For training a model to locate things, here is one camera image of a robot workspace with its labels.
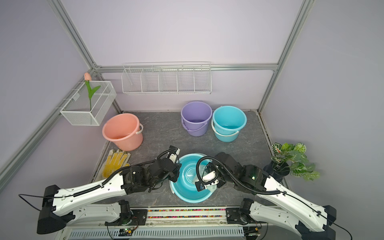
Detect teal bucket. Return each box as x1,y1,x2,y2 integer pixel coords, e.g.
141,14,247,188
211,106,247,143
170,154,213,204

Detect pink plastic bucket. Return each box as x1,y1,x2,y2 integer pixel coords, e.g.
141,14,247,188
102,113,144,152

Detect purple bucket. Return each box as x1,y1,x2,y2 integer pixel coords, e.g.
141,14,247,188
181,101,213,137

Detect mint green cloth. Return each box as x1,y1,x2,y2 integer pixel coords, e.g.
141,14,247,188
205,182,218,193

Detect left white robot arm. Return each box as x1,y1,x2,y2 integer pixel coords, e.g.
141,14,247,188
37,158,182,235

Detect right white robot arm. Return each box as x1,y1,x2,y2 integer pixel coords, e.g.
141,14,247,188
207,152,337,240

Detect yellow white work glove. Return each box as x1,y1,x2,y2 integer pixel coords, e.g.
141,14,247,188
95,149,131,182

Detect potted green plant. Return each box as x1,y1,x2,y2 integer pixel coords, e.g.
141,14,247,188
264,143,320,182

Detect pink artificial tulip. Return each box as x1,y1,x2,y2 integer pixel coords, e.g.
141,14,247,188
84,73,101,111

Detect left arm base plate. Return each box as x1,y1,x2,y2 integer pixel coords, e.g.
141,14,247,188
105,209,148,227

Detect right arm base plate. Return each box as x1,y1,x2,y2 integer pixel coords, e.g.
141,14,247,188
226,208,267,226

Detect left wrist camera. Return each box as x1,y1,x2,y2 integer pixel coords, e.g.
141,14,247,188
167,146,180,163

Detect white vented cable duct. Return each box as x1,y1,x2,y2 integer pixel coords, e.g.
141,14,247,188
65,227,245,240

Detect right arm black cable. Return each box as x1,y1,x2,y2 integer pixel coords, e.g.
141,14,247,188
281,190,353,240

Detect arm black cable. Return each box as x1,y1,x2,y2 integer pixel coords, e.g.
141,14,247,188
18,193,58,212
281,190,353,240

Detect white wire basket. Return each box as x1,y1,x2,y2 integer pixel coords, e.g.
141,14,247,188
60,81,117,126

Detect long white wire shelf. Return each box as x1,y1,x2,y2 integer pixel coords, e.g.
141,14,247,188
122,62,212,95

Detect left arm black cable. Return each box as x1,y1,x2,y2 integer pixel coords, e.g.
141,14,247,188
18,193,58,212

